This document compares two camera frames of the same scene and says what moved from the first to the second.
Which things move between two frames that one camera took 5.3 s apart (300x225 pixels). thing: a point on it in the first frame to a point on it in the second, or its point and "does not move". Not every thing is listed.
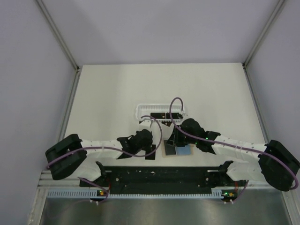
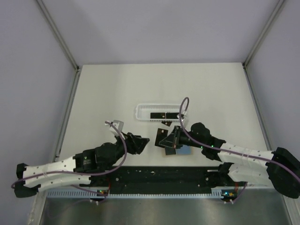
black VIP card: x=168 y=123 does not move
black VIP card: x=170 y=149 does not move
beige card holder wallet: x=188 y=150 does not move
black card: x=152 y=156 to x=161 y=133
